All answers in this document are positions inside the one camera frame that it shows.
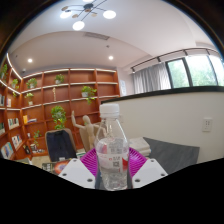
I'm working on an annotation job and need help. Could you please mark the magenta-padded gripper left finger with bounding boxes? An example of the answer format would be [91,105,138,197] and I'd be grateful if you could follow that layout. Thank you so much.
[57,147,99,190]

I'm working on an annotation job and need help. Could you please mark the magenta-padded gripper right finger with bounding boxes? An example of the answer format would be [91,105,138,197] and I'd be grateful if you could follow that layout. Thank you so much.
[127,146,169,190]

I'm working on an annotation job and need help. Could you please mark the clear plastic water bottle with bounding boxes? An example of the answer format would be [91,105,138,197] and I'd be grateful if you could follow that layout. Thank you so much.
[94,103,130,192]

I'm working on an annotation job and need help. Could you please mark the stack of white boxes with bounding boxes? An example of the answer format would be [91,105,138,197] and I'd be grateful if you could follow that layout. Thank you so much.
[128,136,152,158]

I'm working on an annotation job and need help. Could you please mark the chair with dark jacket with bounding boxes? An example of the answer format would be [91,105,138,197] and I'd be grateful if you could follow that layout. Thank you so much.
[44,128,78,163]

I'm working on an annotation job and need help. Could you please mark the tan chair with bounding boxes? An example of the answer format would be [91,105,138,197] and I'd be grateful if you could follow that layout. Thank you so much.
[78,123,101,153]

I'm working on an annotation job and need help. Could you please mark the wooden artist mannequin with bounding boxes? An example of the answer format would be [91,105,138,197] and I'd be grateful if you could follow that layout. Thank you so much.
[70,110,101,153]

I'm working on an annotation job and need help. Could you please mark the wooden shelf unit with books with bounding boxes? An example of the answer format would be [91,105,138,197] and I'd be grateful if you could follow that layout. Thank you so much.
[0,53,121,161]

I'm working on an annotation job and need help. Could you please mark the grey curtain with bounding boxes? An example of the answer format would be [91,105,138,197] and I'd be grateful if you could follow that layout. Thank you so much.
[132,62,173,95]

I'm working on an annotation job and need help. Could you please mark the black curtain track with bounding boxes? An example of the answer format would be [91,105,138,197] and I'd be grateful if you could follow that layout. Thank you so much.
[130,47,221,73]

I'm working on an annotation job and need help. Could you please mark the ceiling air vent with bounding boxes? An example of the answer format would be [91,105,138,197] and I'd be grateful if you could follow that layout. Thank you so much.
[83,31,111,41]

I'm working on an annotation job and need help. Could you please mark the ceiling lamp with round lights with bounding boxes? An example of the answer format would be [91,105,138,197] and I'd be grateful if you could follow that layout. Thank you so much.
[59,0,118,32]

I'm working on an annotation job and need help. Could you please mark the white wall socket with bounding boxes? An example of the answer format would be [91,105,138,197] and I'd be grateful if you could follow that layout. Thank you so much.
[201,117,214,133]

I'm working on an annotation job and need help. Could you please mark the window with black frame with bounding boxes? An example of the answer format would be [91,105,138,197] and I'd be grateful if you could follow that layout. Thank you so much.
[165,53,224,90]

